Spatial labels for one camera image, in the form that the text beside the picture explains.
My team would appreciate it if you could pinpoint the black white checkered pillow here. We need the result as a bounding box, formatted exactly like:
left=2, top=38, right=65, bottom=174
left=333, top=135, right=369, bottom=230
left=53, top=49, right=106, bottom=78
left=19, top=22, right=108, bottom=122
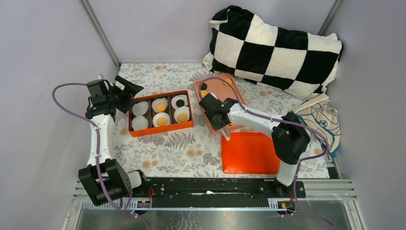
left=203, top=5, right=343, bottom=100

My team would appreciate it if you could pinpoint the pink cookie tray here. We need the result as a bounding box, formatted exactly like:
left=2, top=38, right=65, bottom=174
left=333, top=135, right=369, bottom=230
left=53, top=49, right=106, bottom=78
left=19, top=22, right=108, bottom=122
left=193, top=73, right=246, bottom=136

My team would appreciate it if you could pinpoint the cream blue printed cloth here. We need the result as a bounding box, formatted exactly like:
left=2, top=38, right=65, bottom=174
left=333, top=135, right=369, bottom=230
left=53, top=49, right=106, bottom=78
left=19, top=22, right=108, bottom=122
left=293, top=93, right=340, bottom=158

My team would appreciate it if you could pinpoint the round yellow biscuit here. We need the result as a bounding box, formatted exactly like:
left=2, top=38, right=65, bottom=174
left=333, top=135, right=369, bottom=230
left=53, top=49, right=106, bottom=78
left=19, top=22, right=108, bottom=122
left=177, top=113, right=188, bottom=123
left=157, top=117, right=167, bottom=126
left=157, top=103, right=167, bottom=112
left=200, top=90, right=208, bottom=98
left=223, top=79, right=233, bottom=86

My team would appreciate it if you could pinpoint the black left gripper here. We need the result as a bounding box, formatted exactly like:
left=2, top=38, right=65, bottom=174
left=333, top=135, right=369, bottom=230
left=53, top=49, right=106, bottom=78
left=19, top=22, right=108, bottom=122
left=106, top=76, right=143, bottom=113

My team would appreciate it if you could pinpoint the orange box lid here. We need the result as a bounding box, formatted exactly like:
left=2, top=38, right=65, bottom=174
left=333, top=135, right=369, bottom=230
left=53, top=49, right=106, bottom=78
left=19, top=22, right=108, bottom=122
left=221, top=132, right=280, bottom=175

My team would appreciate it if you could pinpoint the black sandwich cookie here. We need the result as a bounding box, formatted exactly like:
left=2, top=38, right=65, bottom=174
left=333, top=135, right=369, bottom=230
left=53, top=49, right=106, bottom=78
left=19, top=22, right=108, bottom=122
left=199, top=83, right=208, bottom=91
left=176, top=99, right=185, bottom=107

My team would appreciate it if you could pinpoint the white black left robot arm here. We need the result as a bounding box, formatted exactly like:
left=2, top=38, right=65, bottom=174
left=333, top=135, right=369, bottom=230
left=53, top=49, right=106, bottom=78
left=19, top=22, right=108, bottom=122
left=79, top=75, right=149, bottom=206

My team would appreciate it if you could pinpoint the orange compartment box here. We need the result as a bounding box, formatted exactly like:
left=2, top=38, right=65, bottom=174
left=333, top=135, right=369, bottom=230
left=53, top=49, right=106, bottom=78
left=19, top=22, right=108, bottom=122
left=128, top=90, right=194, bottom=137

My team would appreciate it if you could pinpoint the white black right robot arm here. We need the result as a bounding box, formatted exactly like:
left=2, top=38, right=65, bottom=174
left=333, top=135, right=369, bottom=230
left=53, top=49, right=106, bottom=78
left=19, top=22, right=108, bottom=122
left=198, top=93, right=310, bottom=197

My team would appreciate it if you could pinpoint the floral tablecloth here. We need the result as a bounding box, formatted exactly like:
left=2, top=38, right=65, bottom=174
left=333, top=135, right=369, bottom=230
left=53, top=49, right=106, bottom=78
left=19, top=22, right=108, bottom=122
left=113, top=63, right=330, bottom=178

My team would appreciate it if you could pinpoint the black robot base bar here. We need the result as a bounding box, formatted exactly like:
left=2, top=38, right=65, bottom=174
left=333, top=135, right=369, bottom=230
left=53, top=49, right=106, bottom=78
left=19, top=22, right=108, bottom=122
left=133, top=177, right=306, bottom=208

